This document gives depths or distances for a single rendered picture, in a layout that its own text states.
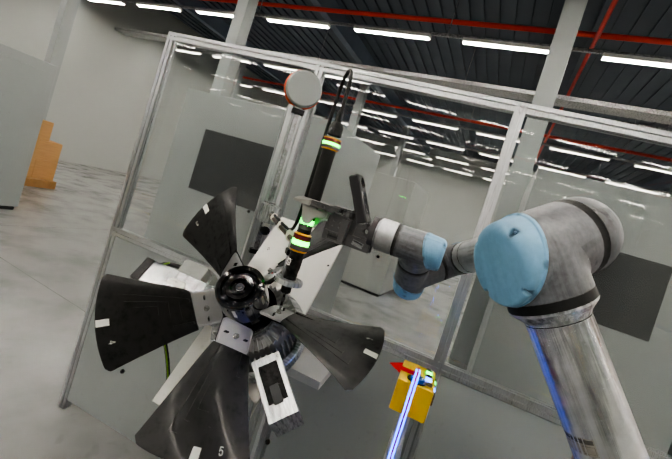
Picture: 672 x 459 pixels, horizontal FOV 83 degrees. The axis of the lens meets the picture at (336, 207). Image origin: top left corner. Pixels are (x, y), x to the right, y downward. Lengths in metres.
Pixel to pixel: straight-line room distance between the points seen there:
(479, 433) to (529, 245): 1.27
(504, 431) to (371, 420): 0.50
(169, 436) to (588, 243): 0.79
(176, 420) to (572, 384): 0.69
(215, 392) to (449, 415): 1.04
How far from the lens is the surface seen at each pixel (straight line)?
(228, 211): 1.12
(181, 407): 0.90
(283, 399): 0.99
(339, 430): 1.82
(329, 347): 0.88
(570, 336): 0.59
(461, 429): 1.73
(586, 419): 0.63
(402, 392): 1.17
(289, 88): 1.62
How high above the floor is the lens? 1.50
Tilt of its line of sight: 2 degrees down
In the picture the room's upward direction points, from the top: 17 degrees clockwise
